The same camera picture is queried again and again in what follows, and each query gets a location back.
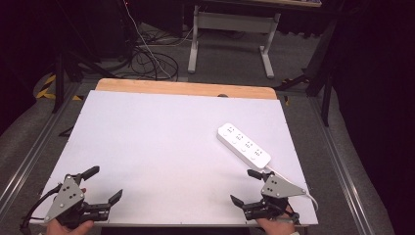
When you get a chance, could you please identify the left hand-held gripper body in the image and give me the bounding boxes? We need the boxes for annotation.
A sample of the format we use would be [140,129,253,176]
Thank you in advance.
[44,174,96,229]

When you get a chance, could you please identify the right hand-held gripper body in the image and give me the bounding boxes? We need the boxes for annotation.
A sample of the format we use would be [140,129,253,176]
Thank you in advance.
[258,174,307,219]

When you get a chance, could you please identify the white power strip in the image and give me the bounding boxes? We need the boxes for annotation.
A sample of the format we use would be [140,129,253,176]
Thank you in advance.
[216,122,272,170]

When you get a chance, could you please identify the person's left hand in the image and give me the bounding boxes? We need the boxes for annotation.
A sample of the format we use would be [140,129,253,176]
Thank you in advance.
[46,217,95,235]

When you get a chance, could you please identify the person's right hand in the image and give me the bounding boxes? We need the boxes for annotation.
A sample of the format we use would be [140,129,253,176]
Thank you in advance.
[255,207,297,235]

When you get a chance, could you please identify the white table board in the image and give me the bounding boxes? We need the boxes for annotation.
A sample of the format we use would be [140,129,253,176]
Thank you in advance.
[29,89,319,227]

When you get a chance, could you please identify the yellow black floor tape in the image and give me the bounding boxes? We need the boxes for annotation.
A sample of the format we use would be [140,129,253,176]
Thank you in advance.
[34,73,84,102]

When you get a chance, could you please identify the black tripod stand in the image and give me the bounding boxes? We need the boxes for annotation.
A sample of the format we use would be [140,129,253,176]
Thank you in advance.
[52,48,115,115]

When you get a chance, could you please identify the wooden table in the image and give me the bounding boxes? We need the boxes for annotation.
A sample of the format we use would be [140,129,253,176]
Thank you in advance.
[94,77,278,101]

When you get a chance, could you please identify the black metal stand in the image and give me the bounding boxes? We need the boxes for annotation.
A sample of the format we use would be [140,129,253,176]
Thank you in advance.
[273,19,339,127]

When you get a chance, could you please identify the white power strip cable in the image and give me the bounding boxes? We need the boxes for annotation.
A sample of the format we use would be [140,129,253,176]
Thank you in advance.
[264,165,320,212]

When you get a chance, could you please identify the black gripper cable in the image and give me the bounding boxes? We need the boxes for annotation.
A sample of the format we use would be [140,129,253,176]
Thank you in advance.
[19,183,64,235]

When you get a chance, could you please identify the aluminium floor rail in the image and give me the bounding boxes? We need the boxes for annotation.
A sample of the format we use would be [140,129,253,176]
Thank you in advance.
[0,82,84,212]
[307,97,375,235]

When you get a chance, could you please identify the black floor cables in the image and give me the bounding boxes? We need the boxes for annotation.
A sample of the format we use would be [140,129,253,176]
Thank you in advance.
[129,45,180,82]

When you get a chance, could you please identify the thin white floor cable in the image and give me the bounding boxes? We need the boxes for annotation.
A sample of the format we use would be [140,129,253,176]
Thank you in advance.
[123,0,197,80]

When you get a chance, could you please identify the white metal desk frame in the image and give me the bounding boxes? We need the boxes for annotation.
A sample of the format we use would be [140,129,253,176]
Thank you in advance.
[187,4,282,79]

